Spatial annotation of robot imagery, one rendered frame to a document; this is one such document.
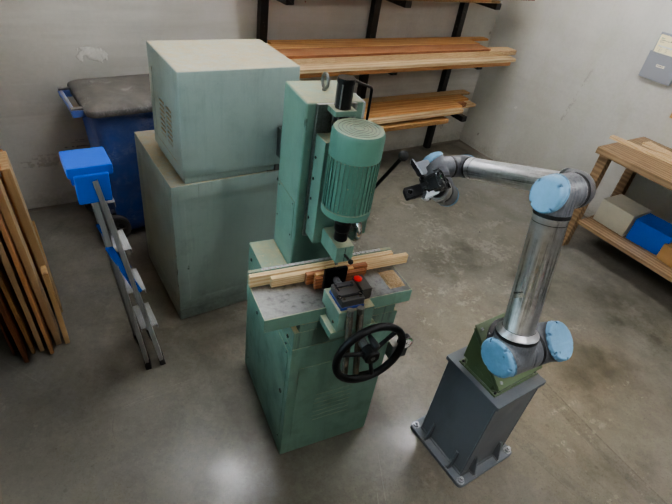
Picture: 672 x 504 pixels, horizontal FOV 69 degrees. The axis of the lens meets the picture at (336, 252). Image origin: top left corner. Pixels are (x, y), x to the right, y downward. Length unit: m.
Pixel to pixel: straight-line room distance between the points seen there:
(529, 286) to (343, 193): 0.68
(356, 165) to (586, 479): 1.96
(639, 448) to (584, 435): 0.28
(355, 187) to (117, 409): 1.63
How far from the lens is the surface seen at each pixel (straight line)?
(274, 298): 1.77
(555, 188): 1.61
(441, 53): 4.44
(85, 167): 2.05
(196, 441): 2.48
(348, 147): 1.53
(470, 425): 2.32
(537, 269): 1.70
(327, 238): 1.83
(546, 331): 1.95
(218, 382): 2.67
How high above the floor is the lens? 2.10
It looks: 37 degrees down
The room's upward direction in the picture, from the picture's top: 10 degrees clockwise
